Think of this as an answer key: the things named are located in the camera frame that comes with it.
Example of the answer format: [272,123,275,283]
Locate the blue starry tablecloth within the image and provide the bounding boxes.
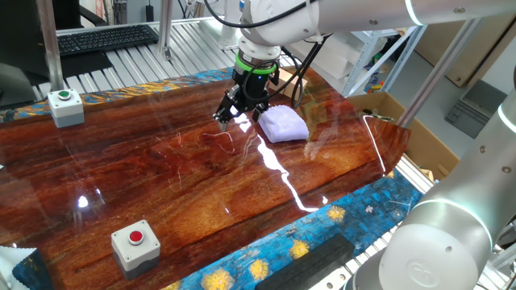
[0,66,427,290]

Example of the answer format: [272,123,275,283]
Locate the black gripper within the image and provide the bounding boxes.
[212,66,281,132]

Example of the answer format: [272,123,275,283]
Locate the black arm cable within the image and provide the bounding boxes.
[203,0,334,110]

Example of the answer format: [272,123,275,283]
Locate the glossy wood grain mat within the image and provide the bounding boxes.
[0,66,412,290]

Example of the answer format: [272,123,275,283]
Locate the brown cardboard box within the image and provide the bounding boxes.
[346,91,460,182]

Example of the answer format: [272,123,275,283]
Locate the green push button box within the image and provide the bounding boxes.
[47,89,85,129]

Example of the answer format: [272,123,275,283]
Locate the red push button box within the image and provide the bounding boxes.
[110,219,161,280]

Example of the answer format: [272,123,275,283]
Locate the aluminium frame post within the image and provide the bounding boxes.
[156,0,175,60]
[397,18,485,128]
[35,0,65,92]

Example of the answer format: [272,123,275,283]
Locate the tan wooden block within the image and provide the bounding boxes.
[268,67,308,102]

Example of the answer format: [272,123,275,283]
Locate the white fluffy cleaning cloth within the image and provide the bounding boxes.
[257,104,310,144]

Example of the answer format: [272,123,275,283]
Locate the brown wooden panel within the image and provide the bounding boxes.
[414,14,516,88]

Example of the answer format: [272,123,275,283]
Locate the black office chair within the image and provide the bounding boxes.
[52,0,110,29]

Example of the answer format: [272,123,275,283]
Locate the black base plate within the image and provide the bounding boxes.
[254,234,356,290]

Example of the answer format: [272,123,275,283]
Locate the white shelf rack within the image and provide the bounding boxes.
[342,26,428,97]

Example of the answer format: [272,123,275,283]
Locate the black computer monitor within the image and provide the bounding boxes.
[0,0,53,108]

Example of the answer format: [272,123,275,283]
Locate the black computer keyboard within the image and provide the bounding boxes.
[56,23,160,57]

